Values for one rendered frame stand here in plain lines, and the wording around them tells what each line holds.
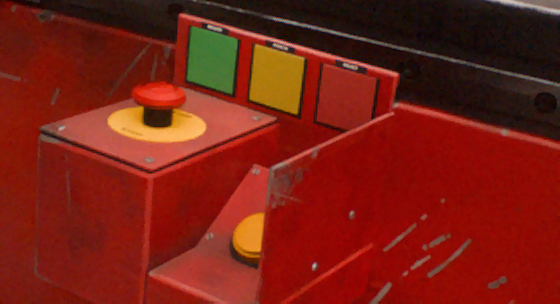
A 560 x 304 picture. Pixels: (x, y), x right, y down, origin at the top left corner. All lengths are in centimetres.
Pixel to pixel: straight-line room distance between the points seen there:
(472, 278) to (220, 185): 29
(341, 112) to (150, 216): 17
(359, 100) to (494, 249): 24
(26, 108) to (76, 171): 43
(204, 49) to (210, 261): 19
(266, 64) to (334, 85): 6
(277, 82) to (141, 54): 28
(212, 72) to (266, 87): 5
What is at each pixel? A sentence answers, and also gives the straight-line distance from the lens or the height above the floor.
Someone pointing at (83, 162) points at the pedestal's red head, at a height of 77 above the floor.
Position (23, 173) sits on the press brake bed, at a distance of 123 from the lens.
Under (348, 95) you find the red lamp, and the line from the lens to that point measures 81.
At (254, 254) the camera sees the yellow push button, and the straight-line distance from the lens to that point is 77.
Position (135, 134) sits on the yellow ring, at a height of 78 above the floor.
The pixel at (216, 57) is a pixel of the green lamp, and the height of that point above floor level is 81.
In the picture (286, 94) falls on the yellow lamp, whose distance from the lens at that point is 84.
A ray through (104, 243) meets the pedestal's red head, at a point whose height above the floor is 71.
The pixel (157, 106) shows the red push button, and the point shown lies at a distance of 79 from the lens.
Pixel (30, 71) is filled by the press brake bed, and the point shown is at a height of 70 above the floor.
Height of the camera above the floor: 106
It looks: 21 degrees down
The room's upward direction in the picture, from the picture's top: 7 degrees clockwise
